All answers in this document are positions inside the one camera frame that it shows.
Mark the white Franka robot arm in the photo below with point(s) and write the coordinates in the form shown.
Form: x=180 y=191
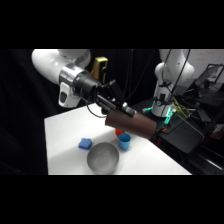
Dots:
x=50 y=63

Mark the black curtain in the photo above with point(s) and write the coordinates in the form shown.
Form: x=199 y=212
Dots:
x=16 y=116

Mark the green light strip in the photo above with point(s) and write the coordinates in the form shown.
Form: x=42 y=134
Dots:
x=168 y=116

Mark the red block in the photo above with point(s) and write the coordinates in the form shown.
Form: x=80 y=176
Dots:
x=118 y=133

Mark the black robot stand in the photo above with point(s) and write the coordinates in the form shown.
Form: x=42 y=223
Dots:
x=185 y=133

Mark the blue sponge block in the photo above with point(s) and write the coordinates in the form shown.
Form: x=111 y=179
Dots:
x=85 y=143

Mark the grey bowl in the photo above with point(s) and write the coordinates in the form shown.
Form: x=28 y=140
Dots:
x=102 y=158

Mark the brown cup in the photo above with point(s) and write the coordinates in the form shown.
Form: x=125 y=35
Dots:
x=131 y=125

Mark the blue cup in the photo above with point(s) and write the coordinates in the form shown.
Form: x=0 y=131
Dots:
x=124 y=142

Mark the gold wrist camera mount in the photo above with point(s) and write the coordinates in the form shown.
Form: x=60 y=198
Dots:
x=99 y=68

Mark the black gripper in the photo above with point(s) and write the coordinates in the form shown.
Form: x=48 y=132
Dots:
x=110 y=95

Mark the dark laptop screen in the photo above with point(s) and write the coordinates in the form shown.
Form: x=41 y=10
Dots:
x=208 y=76

